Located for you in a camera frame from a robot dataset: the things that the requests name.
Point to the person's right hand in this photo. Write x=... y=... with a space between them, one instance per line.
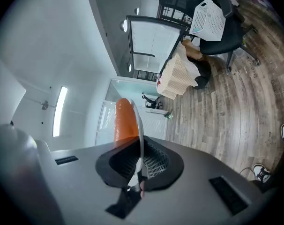
x=143 y=190

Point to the green dustpan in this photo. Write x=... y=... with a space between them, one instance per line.
x=168 y=115

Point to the round ceiling lamp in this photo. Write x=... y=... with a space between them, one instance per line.
x=136 y=10
x=123 y=25
x=129 y=67

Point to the white perforated plastic basket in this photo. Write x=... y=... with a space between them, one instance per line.
x=206 y=20

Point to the black office chair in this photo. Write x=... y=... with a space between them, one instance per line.
x=152 y=102
x=226 y=41

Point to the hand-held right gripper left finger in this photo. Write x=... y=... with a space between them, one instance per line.
x=114 y=170

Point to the orange carrot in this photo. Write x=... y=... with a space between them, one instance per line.
x=125 y=121

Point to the round table with checked cloth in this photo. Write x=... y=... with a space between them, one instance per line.
x=177 y=76

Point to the ceiling strip light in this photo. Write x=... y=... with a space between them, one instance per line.
x=59 y=111

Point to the black white mini refrigerator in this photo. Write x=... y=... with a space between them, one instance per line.
x=153 y=36

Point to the black table base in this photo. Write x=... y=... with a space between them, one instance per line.
x=201 y=75

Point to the black railing with wooden rail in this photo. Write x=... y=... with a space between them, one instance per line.
x=172 y=10

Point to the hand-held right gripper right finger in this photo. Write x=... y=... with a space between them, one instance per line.
x=165 y=172

